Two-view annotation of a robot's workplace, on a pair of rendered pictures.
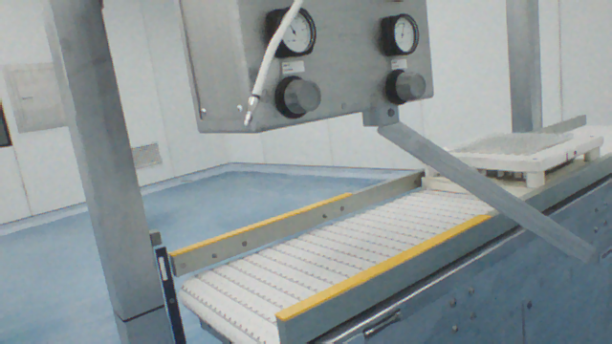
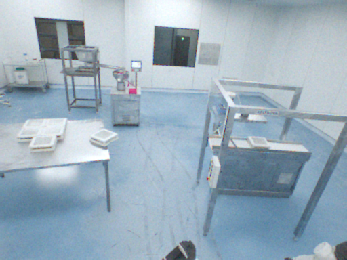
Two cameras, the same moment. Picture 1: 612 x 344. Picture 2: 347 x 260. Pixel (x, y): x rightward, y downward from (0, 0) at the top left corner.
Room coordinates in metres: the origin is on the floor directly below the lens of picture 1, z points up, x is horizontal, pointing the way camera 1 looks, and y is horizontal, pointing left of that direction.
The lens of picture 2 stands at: (-2.00, -0.93, 2.26)
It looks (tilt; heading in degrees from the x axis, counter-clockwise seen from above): 27 degrees down; 33
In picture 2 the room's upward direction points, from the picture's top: 5 degrees clockwise
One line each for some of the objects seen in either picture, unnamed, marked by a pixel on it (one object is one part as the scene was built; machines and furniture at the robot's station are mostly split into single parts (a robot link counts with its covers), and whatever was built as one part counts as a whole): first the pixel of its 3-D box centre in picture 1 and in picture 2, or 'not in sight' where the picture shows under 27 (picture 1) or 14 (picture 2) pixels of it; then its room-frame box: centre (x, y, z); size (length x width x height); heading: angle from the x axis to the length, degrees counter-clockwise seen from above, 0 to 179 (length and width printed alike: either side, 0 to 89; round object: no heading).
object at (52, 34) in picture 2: not in sight; (62, 40); (1.87, 5.83, 1.43); 1.32 x 0.01 x 1.11; 134
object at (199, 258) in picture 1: (455, 164); (255, 139); (1.00, -0.34, 0.84); 1.32 x 0.02 x 0.03; 126
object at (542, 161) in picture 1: (509, 150); (259, 141); (0.88, -0.40, 0.88); 0.25 x 0.24 x 0.02; 35
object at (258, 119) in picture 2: not in sight; (238, 114); (0.68, -0.11, 1.24); 0.62 x 0.38 x 0.04; 126
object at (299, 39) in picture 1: (293, 32); not in sight; (0.37, -0.01, 1.10); 0.04 x 0.01 x 0.04; 126
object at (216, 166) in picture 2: not in sight; (213, 172); (-0.25, -0.29, 0.96); 0.17 x 0.06 x 0.26; 36
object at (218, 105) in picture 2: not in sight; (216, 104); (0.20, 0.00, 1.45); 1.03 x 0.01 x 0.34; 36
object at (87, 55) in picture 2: not in sight; (93, 82); (1.24, 3.56, 0.75); 1.43 x 1.06 x 1.50; 134
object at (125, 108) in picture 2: not in sight; (126, 106); (1.38, 2.64, 0.38); 0.63 x 0.57 x 0.76; 134
